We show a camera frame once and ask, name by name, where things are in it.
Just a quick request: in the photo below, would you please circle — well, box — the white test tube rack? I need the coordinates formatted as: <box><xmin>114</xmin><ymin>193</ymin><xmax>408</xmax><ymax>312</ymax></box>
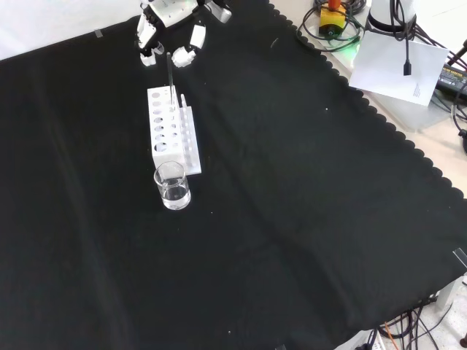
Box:
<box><xmin>147</xmin><ymin>85</ymin><xmax>203</xmax><ymax>178</ymax></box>

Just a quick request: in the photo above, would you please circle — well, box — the orange floor cable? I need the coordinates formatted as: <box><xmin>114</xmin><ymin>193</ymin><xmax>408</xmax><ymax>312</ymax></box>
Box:
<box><xmin>383</xmin><ymin>321</ymin><xmax>401</xmax><ymax>350</ymax></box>

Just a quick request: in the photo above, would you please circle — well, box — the yellow stop button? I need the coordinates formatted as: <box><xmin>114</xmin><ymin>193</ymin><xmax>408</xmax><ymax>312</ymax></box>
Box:
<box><xmin>318</xmin><ymin>0</ymin><xmax>347</xmax><ymax>38</ymax></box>

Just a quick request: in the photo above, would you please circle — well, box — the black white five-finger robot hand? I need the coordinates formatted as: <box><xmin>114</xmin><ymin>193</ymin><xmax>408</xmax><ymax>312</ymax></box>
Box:
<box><xmin>136</xmin><ymin>0</ymin><xmax>234</xmax><ymax>69</ymax></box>

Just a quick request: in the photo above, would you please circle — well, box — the black bench cloth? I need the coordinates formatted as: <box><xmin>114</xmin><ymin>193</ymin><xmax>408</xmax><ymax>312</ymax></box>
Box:
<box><xmin>0</xmin><ymin>0</ymin><xmax>467</xmax><ymax>350</ymax></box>

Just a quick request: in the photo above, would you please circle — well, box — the small clear glass beaker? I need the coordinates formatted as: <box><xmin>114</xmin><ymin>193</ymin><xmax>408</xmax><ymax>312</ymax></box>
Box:
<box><xmin>153</xmin><ymin>161</ymin><xmax>192</xmax><ymax>211</ymax></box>

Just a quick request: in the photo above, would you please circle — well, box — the black plug cable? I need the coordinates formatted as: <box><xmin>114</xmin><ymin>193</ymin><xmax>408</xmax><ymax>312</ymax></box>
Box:
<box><xmin>390</xmin><ymin>0</ymin><xmax>414</xmax><ymax>77</ymax></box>

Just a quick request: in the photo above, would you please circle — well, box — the black power adapter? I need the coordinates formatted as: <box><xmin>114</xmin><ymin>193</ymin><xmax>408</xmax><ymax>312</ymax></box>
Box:
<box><xmin>435</xmin><ymin>62</ymin><xmax>467</xmax><ymax>97</ymax></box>

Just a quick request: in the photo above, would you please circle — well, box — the green black cable loop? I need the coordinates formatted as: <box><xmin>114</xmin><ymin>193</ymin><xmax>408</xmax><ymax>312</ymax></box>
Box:
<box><xmin>296</xmin><ymin>0</ymin><xmax>367</xmax><ymax>51</ymax></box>

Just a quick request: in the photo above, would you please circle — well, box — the pale paper board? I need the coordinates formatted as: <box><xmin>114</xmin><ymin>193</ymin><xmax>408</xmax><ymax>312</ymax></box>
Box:
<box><xmin>348</xmin><ymin>34</ymin><xmax>450</xmax><ymax>107</ymax></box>

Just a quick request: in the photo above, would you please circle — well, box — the black floor cable bundle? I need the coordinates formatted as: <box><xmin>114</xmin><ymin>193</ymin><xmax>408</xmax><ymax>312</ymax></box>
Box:
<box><xmin>374</xmin><ymin>295</ymin><xmax>467</xmax><ymax>350</ymax></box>

